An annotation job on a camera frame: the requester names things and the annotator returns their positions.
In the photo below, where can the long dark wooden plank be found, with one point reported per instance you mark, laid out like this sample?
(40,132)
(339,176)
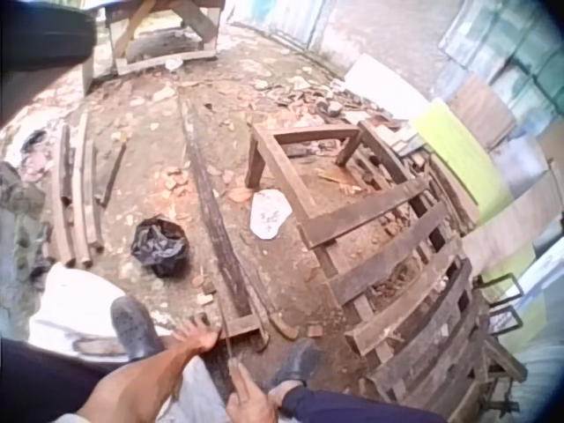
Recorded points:
(211,207)

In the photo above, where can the black tyre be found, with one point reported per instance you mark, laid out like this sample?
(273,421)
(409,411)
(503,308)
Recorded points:
(44,31)

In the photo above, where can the person's left hand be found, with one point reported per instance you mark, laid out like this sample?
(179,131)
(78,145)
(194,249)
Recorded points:
(198,339)

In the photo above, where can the pile of brick fragments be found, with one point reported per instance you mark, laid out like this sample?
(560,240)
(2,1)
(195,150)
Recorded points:
(174,181)

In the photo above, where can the green board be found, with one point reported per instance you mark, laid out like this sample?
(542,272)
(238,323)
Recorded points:
(462,163)

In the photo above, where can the black plastic bag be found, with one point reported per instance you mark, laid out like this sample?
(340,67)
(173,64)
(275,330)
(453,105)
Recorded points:
(160,247)

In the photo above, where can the white board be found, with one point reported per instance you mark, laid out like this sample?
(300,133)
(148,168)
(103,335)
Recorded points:
(383,86)

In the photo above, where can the row of leaning panels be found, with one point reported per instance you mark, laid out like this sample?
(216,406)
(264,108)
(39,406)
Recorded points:
(506,110)

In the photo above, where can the open wooden frame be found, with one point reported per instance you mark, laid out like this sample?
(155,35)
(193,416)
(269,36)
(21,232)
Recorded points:
(335,220)

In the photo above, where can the wooden sawhorse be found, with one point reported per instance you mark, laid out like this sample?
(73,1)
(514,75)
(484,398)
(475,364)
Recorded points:
(504,368)

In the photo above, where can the person's right fingers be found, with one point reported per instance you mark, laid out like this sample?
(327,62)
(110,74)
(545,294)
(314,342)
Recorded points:
(243,385)

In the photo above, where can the white sack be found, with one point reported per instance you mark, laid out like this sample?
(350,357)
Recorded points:
(72,304)

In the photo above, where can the thin wooden stick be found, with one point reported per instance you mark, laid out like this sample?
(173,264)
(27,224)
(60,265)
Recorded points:
(113,174)

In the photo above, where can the person's right hand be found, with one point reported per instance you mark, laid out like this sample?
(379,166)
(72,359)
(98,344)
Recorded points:
(251,403)

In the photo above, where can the grey mottled heap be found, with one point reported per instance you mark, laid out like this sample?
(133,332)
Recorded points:
(20,216)

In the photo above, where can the short wooden block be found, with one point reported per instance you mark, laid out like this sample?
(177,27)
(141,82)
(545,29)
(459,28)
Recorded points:
(243,326)

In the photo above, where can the heap of rubble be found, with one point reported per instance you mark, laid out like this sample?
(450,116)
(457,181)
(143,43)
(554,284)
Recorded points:
(304,99)

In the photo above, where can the wooden workbench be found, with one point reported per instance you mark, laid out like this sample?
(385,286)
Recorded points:
(167,17)

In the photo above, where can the black metal frame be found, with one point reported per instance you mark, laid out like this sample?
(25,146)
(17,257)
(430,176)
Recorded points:
(502,304)

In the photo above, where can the stack of wooden pallets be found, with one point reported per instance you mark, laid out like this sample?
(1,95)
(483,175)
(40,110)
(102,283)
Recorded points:
(418,308)

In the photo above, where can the weathered wooden slat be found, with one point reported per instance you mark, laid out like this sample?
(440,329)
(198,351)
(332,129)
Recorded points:
(93,198)
(80,189)
(61,211)

